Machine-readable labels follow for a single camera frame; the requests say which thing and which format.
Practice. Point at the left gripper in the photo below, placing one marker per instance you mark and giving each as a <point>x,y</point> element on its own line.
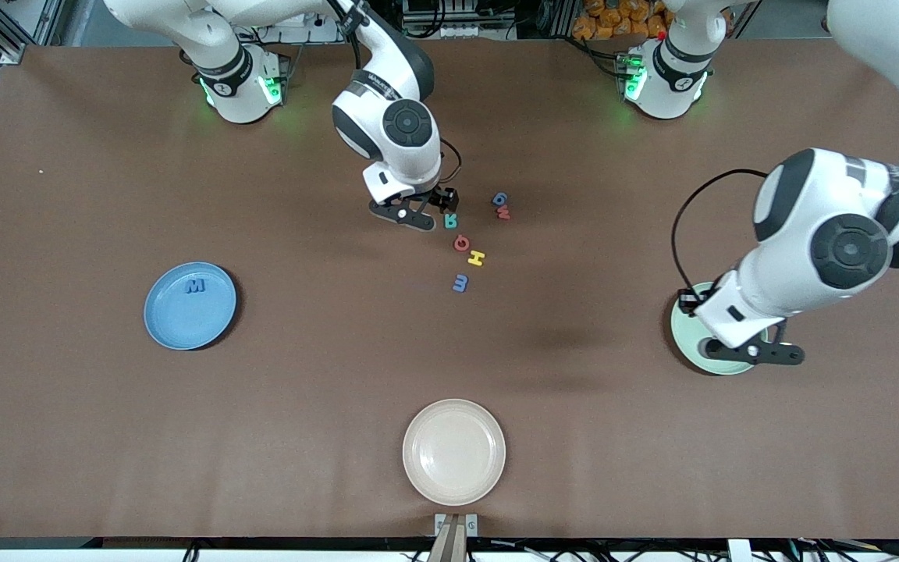
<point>687,300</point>

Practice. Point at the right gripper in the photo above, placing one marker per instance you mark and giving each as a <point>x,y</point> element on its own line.
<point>441,194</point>

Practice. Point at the teal uppercase letter R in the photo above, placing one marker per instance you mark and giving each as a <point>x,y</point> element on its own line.
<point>450,222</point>

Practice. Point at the blue lowercase letter m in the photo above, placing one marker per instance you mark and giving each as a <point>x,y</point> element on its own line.
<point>460,284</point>

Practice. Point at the blue uppercase letter M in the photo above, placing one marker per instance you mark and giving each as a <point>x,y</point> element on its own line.
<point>195,286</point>

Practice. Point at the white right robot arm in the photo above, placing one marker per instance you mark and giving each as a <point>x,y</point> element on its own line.
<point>387,94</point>

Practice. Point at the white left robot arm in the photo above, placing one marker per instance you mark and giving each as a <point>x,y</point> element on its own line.
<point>808,218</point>

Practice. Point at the green plate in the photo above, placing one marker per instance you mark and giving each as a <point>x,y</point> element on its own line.
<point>684,336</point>

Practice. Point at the pink uppercase letter Q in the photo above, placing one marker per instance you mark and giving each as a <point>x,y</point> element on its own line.
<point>457,244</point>

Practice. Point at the yellow uppercase letter H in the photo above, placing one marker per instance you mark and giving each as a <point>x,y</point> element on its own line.
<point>476,258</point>

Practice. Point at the blue lowercase letter g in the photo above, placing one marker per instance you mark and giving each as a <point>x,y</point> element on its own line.
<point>500,198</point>

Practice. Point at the pink lowercase letter w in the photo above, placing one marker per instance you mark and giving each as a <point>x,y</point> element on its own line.
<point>503,212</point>

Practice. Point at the blue plate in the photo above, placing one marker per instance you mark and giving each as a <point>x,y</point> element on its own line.
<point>184,320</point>

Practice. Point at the beige plate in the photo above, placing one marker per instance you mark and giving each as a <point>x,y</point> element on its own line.
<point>454,453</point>

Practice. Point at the white power strip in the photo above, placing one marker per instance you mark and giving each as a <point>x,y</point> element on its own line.
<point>317,33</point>

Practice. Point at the orange snack packs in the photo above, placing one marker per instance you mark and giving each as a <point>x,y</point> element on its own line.
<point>613,23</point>

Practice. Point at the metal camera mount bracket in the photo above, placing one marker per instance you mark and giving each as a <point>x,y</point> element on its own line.
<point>456,527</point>

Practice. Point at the black table edge rail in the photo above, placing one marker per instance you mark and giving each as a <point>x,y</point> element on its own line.
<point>262,542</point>

